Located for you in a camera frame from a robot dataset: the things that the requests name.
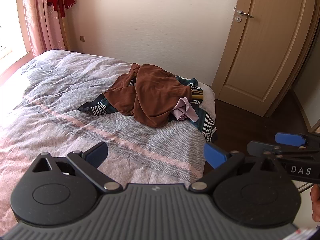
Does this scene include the white mattress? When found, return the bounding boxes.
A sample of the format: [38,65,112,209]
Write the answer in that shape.
[200,83,216,117]

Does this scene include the beige wooden door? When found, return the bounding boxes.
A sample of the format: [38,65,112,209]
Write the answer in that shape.
[211,0,316,117]

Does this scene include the grey pink herringbone blanket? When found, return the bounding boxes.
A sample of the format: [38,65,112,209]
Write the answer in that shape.
[0,49,216,227]

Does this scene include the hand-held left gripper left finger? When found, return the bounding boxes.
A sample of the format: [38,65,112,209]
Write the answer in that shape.
[32,141,121,193]

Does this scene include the dark striped garment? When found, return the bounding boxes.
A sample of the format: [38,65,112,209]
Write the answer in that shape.
[78,76,217,142]

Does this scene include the wooden coat stand pole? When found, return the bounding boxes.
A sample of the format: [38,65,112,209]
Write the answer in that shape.
[60,15,69,51]

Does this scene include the brown garment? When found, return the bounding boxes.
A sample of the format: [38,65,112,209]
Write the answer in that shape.
[103,63,192,128]

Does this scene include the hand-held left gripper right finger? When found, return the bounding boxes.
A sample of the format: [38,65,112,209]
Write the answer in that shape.
[189,142,288,193]

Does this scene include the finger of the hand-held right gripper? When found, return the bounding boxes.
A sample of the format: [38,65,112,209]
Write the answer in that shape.
[247,141,282,157]
[274,132,310,148]

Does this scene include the pink curtain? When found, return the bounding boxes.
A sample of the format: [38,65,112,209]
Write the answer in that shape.
[15,0,69,57]

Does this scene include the silver door handle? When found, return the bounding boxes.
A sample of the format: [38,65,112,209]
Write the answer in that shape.
[236,9,254,19]

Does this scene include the light pink garment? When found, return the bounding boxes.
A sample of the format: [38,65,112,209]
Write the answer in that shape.
[170,97,199,122]

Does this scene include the person's right forearm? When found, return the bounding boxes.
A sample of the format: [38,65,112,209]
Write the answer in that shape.
[311,184,320,222]

